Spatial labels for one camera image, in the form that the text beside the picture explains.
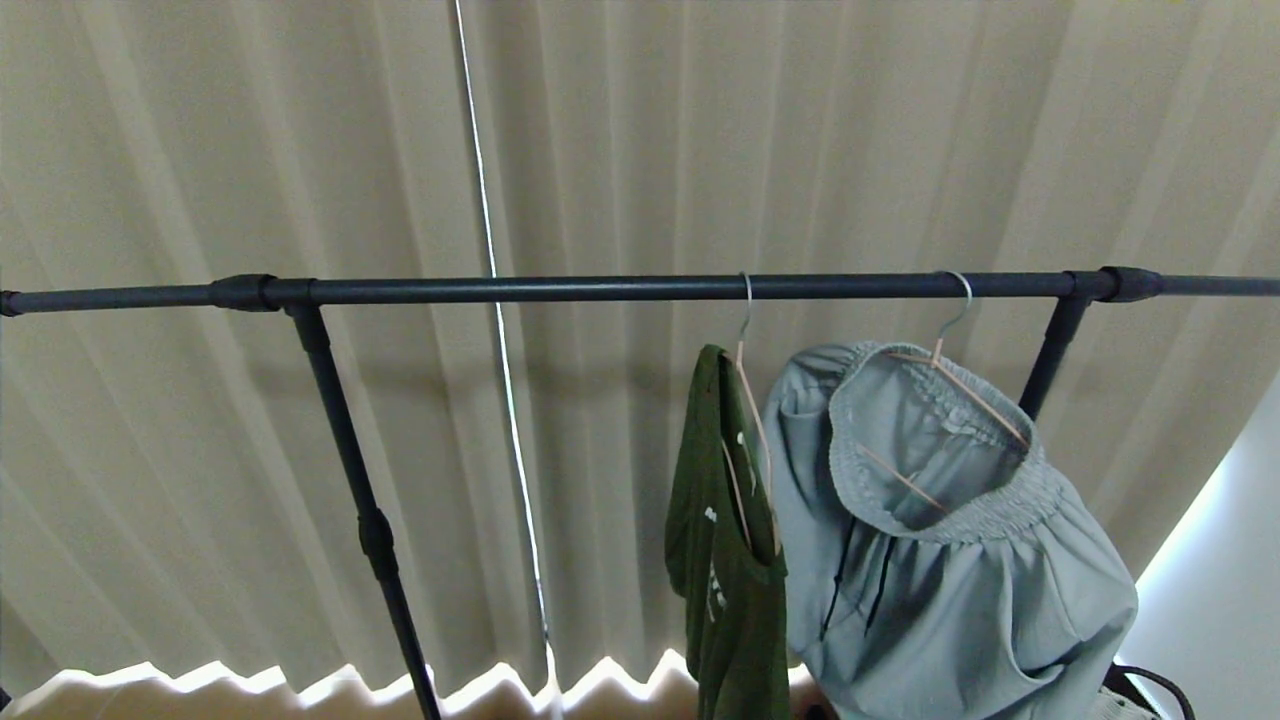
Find pink clothes hanger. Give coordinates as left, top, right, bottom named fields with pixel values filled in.
left=855, top=270, right=1031, bottom=516
left=720, top=272, right=783, bottom=556

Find green printed shirt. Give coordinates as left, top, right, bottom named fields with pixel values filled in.
left=665, top=345, right=791, bottom=720

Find pale grey shorts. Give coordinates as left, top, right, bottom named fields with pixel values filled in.
left=762, top=342, right=1139, bottom=720

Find black clothes rack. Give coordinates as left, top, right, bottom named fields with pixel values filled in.
left=0, top=265, right=1280, bottom=720

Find white laundry basket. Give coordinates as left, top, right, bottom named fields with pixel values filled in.
left=1100, top=663, right=1196, bottom=720

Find beige curtain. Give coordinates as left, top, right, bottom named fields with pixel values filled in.
left=0, top=0, right=1280, bottom=701

